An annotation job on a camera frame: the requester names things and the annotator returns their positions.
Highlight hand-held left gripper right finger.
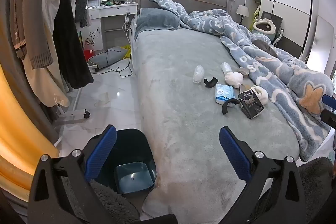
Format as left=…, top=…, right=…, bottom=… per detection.
left=218, top=126, right=307, bottom=224

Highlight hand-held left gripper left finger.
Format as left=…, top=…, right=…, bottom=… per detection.
left=28, top=124, right=117, bottom=224

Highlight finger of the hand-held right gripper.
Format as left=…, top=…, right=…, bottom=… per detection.
left=322, top=94, right=336, bottom=111
left=321, top=109, right=336, bottom=130

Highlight dark teal trash bin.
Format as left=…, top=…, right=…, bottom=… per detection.
left=91, top=129, right=158, bottom=198

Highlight black curved plastic piece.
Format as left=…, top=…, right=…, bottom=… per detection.
left=222, top=98, right=239, bottom=115
left=204, top=77, right=219, bottom=89

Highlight black printed packet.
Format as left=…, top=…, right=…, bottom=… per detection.
left=238, top=90, right=264, bottom=119

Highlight blue white tissue pack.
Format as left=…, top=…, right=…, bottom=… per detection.
left=215, top=84, right=236, bottom=106

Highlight white fluffy ball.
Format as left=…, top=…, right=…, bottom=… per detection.
left=224, top=72, right=244, bottom=88
left=251, top=85, right=269, bottom=105

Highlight clear plastic cup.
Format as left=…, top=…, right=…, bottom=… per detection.
left=220, top=62, right=232, bottom=75

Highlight white metal clothes rack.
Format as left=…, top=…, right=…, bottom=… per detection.
left=54, top=88, right=91, bottom=125

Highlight white cabinet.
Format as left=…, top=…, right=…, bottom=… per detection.
left=306, top=15, right=336, bottom=77

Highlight blue patterned fleece blanket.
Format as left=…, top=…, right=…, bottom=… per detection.
left=149, top=0, right=332, bottom=161

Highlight bed with grey fleece sheet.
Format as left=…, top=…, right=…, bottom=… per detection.
left=130, top=27, right=301, bottom=224

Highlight hanging clothes on rack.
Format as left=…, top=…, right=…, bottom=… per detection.
left=24, top=0, right=71, bottom=108

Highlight dark grey cloth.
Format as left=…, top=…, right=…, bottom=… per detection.
left=253, top=40, right=279, bottom=58

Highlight orange curtain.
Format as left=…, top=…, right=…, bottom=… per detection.
left=0, top=61, right=59, bottom=193

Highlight grey cushion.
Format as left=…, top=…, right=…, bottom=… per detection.
left=89, top=47, right=126, bottom=72

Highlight black mesh chair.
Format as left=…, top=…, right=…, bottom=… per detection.
left=259, top=11, right=285, bottom=46

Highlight red box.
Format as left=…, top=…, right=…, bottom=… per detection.
left=83, top=47, right=95, bottom=60

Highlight black hanging garment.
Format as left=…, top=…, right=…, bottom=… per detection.
left=52, top=0, right=94, bottom=90

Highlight cream plush pet bed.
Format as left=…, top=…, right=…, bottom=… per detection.
left=252, top=18, right=277, bottom=35

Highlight beige bedside lamp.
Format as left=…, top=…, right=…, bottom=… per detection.
left=235, top=5, right=249, bottom=25

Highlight grey-blue pillow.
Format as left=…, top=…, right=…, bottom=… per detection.
left=134, top=7, right=181, bottom=41

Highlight white vanity desk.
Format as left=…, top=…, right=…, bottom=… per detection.
left=79, top=0, right=139, bottom=52

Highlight grey-brown knit cardigan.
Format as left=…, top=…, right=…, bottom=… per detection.
left=9, top=0, right=53, bottom=71

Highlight pile of desk clutter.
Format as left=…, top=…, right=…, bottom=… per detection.
left=100, top=0, right=133, bottom=7

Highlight black cable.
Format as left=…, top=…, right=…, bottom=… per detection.
left=104, top=49, right=133, bottom=78

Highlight white charger cable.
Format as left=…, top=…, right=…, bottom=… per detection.
left=123, top=11, right=135, bottom=48

